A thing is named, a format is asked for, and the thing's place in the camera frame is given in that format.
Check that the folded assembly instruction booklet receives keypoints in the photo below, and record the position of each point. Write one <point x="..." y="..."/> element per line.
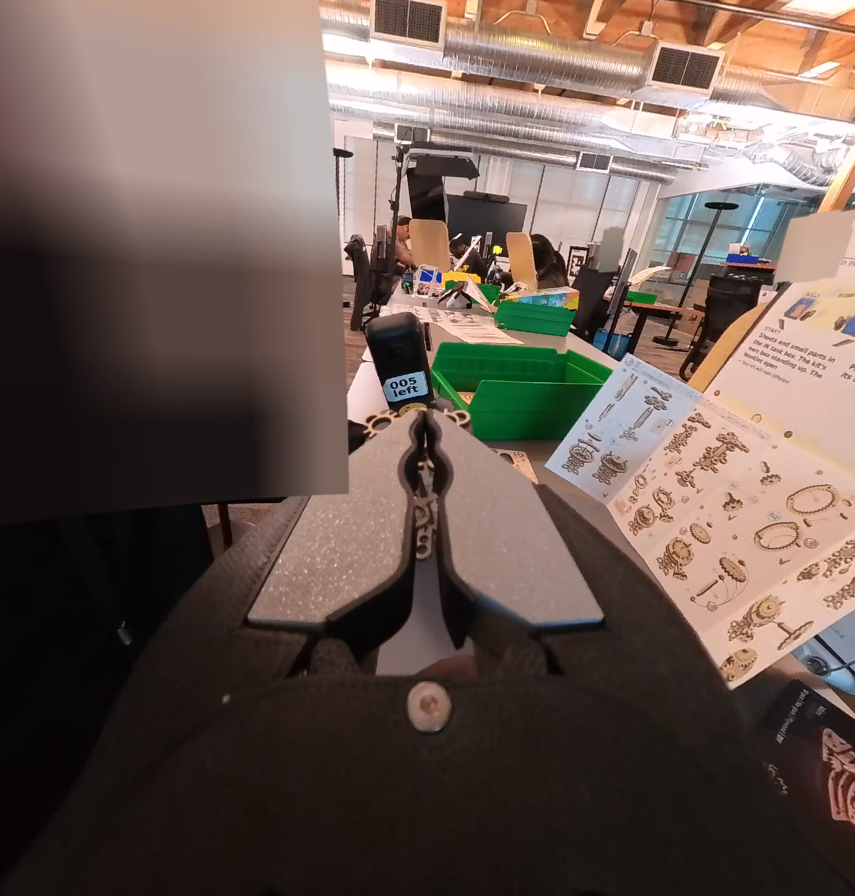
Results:
<point x="721" y="504"/>

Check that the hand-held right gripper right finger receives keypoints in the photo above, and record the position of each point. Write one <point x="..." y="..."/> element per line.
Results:
<point x="511" y="553"/>

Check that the laser-cut wooden parts sheet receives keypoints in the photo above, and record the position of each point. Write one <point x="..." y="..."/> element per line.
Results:
<point x="518" y="463"/>

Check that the large green plastic bin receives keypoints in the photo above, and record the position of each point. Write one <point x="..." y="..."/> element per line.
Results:
<point x="532" y="413"/>

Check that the black wall screen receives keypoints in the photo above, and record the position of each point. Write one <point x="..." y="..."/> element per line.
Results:
<point x="483" y="220"/>

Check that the black office chair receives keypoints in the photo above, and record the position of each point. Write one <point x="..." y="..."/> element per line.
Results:
<point x="363" y="280"/>
<point x="592" y="294"/>
<point x="732" y="301"/>

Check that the white ceiling air vent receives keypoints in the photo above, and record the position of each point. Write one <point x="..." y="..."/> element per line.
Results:
<point x="686" y="66"/>
<point x="408" y="19"/>

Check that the black floor lamp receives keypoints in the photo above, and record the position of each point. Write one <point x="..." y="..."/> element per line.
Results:
<point x="717" y="205"/>

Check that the black kit box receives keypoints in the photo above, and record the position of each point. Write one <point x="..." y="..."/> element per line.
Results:
<point x="812" y="742"/>

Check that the printed paper sheets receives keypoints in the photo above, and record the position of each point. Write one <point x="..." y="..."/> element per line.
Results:
<point x="469" y="329"/>

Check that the black studio softbox light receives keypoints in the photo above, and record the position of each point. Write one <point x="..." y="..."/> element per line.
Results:
<point x="441" y="164"/>

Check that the small green plastic bin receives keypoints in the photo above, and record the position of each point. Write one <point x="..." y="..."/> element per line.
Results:
<point x="532" y="318"/>

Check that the tan chair back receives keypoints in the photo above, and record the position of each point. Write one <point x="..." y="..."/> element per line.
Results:
<point x="522" y="259"/>
<point x="431" y="245"/>

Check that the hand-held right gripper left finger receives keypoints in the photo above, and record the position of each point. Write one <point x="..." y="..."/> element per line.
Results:
<point x="336" y="553"/>

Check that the colourful cardboard box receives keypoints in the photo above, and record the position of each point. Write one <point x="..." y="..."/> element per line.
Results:
<point x="546" y="299"/>

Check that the white plastic object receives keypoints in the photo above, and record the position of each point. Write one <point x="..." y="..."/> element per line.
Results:
<point x="826" y="661"/>

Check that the white instruction poster board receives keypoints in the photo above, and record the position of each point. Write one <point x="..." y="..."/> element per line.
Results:
<point x="819" y="392"/>

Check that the wooden gear model assembly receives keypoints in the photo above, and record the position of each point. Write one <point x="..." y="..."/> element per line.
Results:
<point x="424" y="514"/>

